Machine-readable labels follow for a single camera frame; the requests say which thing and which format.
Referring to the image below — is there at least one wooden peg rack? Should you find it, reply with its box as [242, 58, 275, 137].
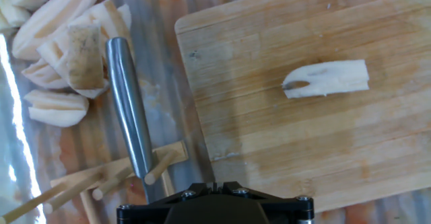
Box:
[0, 140, 189, 224]

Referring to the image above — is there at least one steel cleaver knife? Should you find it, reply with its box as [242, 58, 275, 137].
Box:
[105, 36, 159, 204]

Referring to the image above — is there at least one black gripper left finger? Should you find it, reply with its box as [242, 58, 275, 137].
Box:
[117, 182, 216, 224]

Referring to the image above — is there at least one lotus root half piece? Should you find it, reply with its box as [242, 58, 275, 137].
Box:
[281, 59, 370, 100]

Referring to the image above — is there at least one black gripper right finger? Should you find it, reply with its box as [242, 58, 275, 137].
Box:
[215, 182, 315, 224]

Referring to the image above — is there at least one marble pattern plastic mat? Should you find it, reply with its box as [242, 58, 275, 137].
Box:
[0, 0, 431, 224]

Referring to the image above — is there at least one lotus root wedge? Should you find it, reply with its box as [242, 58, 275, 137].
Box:
[23, 89, 90, 128]

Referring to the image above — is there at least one small pale lotus root piece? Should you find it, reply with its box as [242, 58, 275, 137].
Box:
[22, 58, 68, 90]

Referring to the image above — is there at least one bamboo cutting board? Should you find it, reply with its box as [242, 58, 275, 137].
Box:
[174, 0, 431, 214]

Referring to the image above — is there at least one lotus root chunk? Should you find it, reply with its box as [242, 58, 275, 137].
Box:
[90, 0, 133, 50]

